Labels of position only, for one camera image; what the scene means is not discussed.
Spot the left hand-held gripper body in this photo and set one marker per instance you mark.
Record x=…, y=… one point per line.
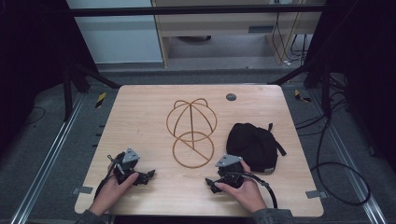
x=130, y=156

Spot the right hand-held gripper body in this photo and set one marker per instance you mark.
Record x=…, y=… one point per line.
x=229, y=169

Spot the black cap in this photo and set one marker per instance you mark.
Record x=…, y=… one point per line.
x=252, y=146

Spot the person's right hand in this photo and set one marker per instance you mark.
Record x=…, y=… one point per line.
x=246, y=196

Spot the person's left hand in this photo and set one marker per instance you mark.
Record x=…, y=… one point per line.
x=110, y=194

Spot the yellow black striped tape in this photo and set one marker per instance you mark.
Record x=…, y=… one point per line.
x=301, y=96
x=100, y=99

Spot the grey round table grommet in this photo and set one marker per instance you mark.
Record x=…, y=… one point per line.
x=231, y=97

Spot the black metal stand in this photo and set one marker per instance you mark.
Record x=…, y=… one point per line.
x=314, y=74
x=77, y=77

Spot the white cabinet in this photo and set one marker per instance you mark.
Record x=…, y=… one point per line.
x=118, y=40

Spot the black curtain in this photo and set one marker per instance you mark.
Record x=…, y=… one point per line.
x=31, y=56
x=364, y=62

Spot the grey metal table bracket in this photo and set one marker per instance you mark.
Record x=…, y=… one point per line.
x=82, y=190
x=316, y=194

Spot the aluminium floor rail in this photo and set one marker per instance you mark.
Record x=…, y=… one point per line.
x=46, y=158
x=348, y=161

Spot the black horizontal frame bar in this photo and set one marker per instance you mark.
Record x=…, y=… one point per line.
x=186, y=10

